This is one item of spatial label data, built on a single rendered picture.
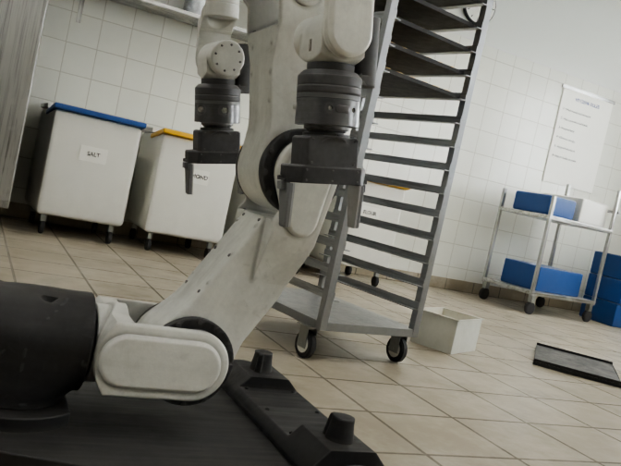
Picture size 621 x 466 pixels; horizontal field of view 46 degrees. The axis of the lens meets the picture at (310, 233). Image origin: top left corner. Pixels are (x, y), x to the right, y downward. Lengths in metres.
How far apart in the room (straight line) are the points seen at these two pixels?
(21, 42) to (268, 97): 3.15
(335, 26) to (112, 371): 0.58
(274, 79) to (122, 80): 4.09
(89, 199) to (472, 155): 3.34
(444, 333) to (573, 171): 4.01
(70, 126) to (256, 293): 3.39
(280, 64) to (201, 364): 0.49
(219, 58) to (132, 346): 0.57
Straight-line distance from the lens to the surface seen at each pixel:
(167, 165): 4.62
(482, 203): 6.55
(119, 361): 1.12
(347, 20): 0.97
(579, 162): 7.22
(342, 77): 0.98
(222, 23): 1.49
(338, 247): 2.51
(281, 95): 1.18
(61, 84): 5.18
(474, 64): 2.87
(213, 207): 4.72
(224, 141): 1.43
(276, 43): 1.17
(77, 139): 4.52
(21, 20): 4.27
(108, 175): 4.56
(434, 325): 3.40
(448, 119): 2.87
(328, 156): 0.99
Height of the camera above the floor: 0.58
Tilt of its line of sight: 3 degrees down
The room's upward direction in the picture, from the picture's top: 12 degrees clockwise
